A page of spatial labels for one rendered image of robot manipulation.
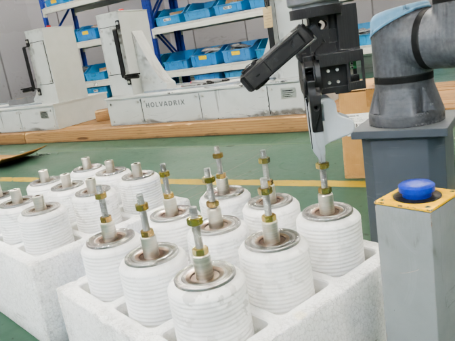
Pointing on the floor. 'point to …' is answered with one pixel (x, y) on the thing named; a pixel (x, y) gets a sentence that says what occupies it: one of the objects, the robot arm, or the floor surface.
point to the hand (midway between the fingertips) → (316, 152)
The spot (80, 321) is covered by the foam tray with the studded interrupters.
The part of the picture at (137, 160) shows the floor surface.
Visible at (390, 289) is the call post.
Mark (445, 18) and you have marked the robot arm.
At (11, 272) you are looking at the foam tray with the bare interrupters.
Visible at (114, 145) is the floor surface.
